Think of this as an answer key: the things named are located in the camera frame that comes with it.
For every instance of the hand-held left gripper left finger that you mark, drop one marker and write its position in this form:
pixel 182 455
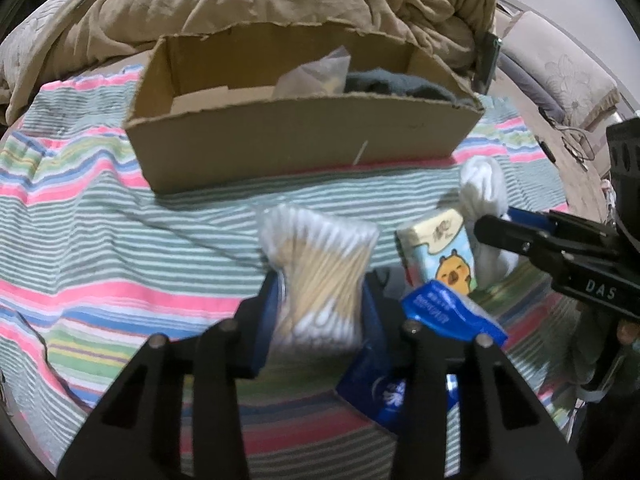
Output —
pixel 266 321

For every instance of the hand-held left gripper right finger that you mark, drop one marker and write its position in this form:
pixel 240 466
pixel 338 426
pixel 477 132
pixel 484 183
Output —
pixel 374 312

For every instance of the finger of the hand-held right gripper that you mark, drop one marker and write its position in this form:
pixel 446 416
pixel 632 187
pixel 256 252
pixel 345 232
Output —
pixel 530 219
pixel 505 236

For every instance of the white sock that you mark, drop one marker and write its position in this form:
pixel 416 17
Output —
pixel 484 185

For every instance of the cotton swab pack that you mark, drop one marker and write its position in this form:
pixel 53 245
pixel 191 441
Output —
pixel 315 280

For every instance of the cardboard box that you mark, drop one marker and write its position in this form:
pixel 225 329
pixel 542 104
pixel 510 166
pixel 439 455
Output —
pixel 280 140

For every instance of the cartoon tissue pack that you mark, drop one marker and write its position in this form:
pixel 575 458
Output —
pixel 440 250

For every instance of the blue wet wipes packet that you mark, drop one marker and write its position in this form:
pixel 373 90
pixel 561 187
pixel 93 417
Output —
pixel 450 312

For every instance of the grey cushion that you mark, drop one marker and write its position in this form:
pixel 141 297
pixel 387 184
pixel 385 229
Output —
pixel 530 87

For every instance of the floral beige cushion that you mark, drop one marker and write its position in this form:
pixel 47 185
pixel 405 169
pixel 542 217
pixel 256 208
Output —
pixel 565 67

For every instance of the black device with green edge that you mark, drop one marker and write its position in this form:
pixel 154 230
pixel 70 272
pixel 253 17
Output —
pixel 486 60

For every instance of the dark grey cloth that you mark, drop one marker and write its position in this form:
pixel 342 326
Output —
pixel 400 87

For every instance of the striped bed sheet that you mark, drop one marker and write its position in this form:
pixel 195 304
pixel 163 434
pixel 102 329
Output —
pixel 100 220

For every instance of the clear plastic bag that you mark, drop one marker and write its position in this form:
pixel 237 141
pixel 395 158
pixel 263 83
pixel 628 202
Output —
pixel 314 76

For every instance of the beige blanket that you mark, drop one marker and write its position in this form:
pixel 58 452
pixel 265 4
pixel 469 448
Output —
pixel 225 0

